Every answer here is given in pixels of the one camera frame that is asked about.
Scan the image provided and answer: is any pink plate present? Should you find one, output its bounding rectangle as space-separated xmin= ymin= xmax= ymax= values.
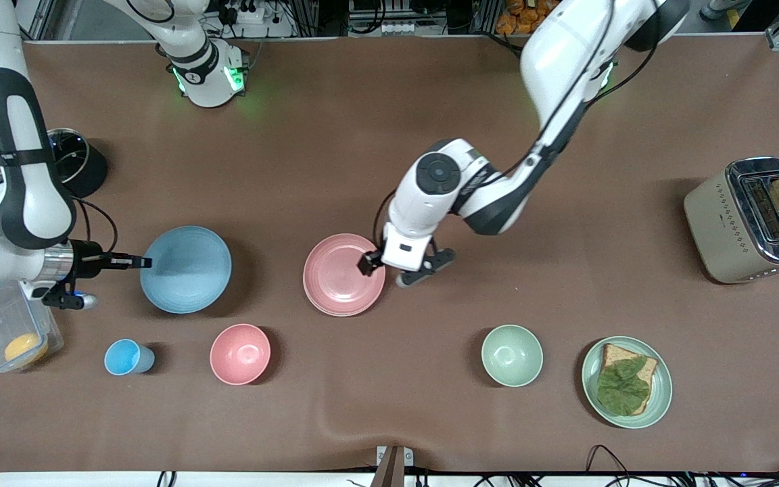
xmin=302 ymin=233 xmax=387 ymax=318

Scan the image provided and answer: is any blue plate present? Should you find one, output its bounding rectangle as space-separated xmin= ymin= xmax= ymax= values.
xmin=140 ymin=225 xmax=233 ymax=315

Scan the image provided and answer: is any blue cup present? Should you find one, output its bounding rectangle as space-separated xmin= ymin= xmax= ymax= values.
xmin=103 ymin=338 xmax=156 ymax=377

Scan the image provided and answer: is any yellow fruit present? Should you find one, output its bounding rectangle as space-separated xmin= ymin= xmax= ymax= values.
xmin=3 ymin=332 xmax=49 ymax=367

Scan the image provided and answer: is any glass lid with blue knob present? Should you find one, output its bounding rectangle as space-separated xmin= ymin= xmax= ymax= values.
xmin=47 ymin=128 xmax=90 ymax=185

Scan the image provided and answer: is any brown table cloth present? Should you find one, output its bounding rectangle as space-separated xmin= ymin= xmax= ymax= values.
xmin=0 ymin=37 xmax=779 ymax=476

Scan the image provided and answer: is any pink bowl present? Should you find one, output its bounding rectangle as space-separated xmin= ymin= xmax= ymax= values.
xmin=210 ymin=323 xmax=273 ymax=386

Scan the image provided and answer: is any green bowl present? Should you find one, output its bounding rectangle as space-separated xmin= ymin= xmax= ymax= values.
xmin=481 ymin=325 xmax=544 ymax=388

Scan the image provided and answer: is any green lettuce leaf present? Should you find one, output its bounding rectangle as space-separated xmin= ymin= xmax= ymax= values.
xmin=596 ymin=356 xmax=653 ymax=417

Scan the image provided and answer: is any bread slice under lettuce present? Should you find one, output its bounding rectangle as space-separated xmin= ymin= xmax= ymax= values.
xmin=596 ymin=343 xmax=659 ymax=416

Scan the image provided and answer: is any bag of orange snacks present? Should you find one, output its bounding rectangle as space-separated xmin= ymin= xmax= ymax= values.
xmin=495 ymin=0 xmax=563 ymax=37

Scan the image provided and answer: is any green plate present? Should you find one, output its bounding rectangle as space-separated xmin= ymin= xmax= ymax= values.
xmin=580 ymin=335 xmax=674 ymax=430

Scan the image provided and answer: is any beige and chrome toaster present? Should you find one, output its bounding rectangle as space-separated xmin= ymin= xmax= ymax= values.
xmin=683 ymin=157 xmax=779 ymax=285

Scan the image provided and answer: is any black saucepan with blue handle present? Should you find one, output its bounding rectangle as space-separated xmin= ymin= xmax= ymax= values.
xmin=47 ymin=128 xmax=109 ymax=201

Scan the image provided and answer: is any metal camera mount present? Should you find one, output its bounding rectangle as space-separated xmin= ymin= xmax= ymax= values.
xmin=369 ymin=444 xmax=415 ymax=487

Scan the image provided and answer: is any black floor cable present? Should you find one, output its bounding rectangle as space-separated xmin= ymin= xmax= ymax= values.
xmin=584 ymin=444 xmax=779 ymax=487

